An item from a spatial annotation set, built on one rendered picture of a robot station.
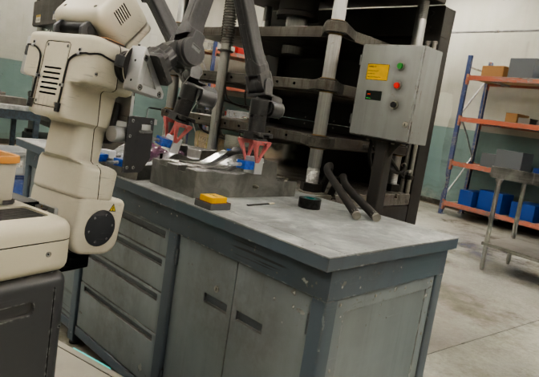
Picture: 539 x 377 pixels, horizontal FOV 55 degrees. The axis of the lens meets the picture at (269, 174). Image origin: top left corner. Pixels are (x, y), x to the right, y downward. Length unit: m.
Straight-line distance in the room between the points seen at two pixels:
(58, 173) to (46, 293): 0.39
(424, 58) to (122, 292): 1.50
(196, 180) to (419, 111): 1.01
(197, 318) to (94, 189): 0.54
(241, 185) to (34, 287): 0.85
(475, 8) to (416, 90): 7.05
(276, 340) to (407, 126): 1.11
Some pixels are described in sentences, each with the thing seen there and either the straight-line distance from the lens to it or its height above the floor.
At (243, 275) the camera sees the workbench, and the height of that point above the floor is 0.64.
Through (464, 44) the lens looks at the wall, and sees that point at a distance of 9.16.
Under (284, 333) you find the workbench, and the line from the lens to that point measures 1.46.
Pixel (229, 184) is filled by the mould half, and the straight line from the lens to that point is 1.81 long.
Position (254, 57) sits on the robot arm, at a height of 1.28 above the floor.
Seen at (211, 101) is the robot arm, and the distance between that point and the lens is 1.84.
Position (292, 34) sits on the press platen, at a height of 1.50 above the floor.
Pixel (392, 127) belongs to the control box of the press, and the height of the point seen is 1.13.
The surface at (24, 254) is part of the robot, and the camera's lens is 1.21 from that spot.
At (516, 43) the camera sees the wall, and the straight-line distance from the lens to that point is 8.74.
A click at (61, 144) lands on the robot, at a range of 1.52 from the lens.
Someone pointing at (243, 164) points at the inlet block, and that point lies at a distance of 1.68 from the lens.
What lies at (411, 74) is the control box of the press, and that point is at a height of 1.35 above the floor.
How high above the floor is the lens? 1.12
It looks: 7 degrees down
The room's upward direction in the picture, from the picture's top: 9 degrees clockwise
